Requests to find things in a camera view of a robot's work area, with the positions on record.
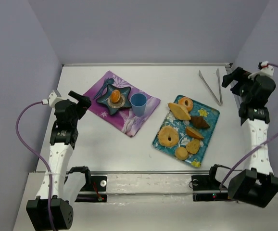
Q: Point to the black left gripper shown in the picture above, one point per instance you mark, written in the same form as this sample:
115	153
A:
82	106

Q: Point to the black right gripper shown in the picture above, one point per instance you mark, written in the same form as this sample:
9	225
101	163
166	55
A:
235	75

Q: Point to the metal tongs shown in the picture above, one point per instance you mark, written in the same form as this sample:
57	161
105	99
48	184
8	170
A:
219	100

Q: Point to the orange round bun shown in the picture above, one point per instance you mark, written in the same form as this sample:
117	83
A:
115	96

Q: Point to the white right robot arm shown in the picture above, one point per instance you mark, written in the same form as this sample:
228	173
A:
256	184

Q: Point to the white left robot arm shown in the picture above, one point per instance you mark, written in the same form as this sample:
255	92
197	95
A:
52	208

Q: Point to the long pale bread loaf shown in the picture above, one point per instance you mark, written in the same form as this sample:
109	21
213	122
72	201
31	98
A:
180	112

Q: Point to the small brown bread slice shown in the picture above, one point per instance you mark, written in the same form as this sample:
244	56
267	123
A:
193	133

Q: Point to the dark star-shaped plate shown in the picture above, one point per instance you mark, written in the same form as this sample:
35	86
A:
124	102

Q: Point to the purple patterned cloth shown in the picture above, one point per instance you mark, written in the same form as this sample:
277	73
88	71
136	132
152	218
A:
124	120

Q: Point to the brown chocolate croissant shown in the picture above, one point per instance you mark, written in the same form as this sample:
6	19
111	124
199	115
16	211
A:
199	122

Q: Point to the blue plastic cup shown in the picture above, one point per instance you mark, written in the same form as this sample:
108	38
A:
138	102

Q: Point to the teal floral tray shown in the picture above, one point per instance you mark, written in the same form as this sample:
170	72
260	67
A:
172	135

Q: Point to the yellow-brown muffin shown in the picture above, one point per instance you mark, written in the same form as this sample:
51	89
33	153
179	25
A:
193	146

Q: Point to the round yellow bun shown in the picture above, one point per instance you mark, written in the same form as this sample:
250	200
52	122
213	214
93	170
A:
181	153

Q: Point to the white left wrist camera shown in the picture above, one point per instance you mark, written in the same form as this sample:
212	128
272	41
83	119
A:
53	98

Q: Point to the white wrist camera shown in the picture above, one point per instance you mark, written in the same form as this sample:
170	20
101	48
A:
265	69
53	98

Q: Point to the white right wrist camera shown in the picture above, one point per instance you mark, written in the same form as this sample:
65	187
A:
265	69

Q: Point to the glazed ring donut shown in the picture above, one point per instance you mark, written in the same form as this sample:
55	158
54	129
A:
187	103

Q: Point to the metal table front rail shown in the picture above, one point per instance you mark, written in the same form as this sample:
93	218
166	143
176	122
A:
151	172

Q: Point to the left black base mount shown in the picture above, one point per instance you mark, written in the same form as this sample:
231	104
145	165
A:
94	192

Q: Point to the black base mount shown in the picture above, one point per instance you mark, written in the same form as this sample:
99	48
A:
94	192
206	189

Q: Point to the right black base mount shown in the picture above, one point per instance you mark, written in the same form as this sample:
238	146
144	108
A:
206	189

